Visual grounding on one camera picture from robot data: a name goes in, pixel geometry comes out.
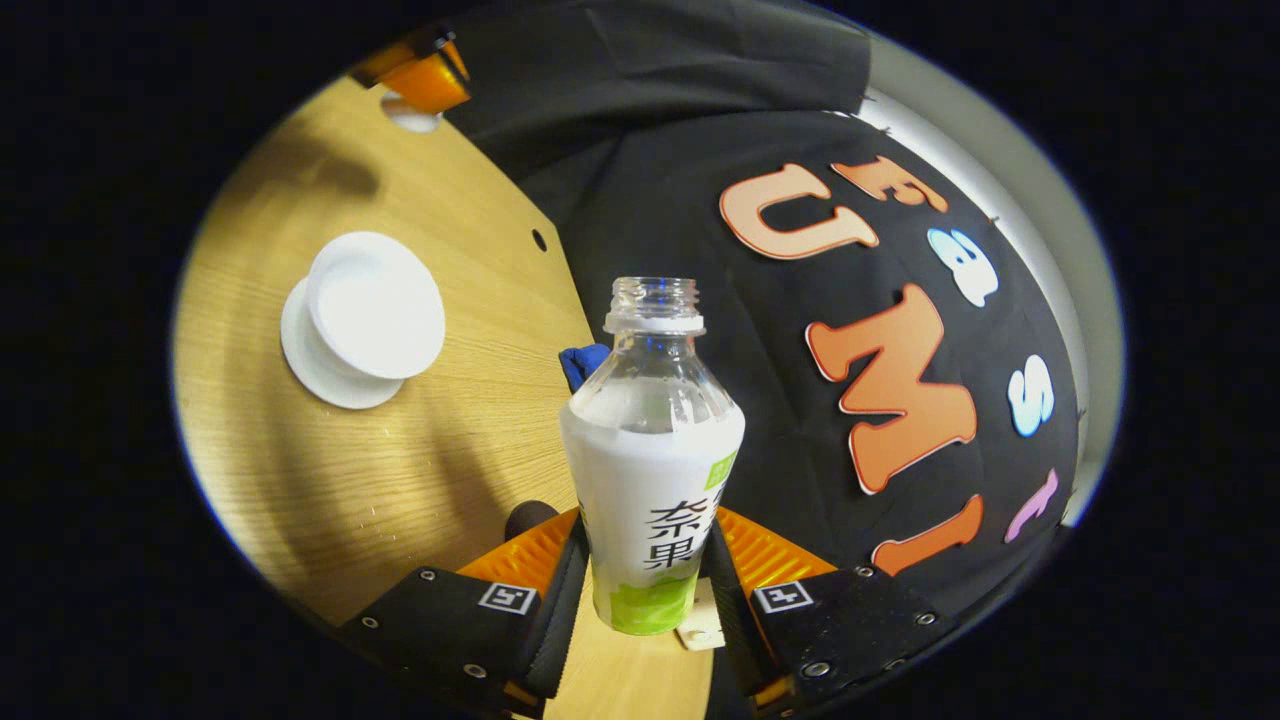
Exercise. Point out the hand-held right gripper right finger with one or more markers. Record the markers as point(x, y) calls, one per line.
point(742, 630)

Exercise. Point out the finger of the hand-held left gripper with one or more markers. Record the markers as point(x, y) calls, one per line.
point(430, 82)

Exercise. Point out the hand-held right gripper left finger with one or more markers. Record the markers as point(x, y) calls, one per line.
point(560, 625)

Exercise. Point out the dark round coaster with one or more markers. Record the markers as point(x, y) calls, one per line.
point(530, 520)

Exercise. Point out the clear plastic water bottle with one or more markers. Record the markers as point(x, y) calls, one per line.
point(650, 470)

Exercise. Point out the white teacup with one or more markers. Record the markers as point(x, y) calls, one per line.
point(378, 305)

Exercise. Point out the black backdrop cloth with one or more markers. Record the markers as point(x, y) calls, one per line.
point(680, 150)

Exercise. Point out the blue cloth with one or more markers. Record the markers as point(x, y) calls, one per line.
point(582, 362)

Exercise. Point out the white saucer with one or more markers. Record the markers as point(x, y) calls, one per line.
point(310, 365)

